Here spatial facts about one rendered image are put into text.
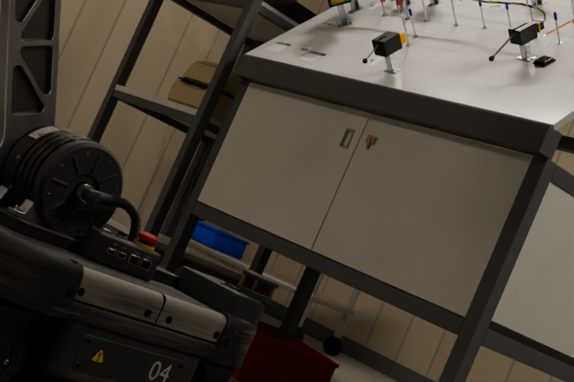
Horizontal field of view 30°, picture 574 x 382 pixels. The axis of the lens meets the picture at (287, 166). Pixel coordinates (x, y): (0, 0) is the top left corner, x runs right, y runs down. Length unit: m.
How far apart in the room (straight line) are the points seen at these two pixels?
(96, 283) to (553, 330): 1.34
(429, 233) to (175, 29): 3.02
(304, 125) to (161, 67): 2.43
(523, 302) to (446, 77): 0.63
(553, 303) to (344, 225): 0.56
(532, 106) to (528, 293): 0.43
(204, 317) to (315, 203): 1.13
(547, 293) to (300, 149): 0.82
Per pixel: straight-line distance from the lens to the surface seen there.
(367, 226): 2.71
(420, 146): 2.69
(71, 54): 5.05
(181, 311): 1.74
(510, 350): 2.54
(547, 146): 2.44
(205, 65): 3.53
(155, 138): 5.43
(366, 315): 5.56
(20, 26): 1.86
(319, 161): 2.91
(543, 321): 2.60
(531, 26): 2.75
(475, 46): 2.92
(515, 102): 2.57
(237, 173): 3.14
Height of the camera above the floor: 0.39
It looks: 4 degrees up
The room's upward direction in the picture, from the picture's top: 24 degrees clockwise
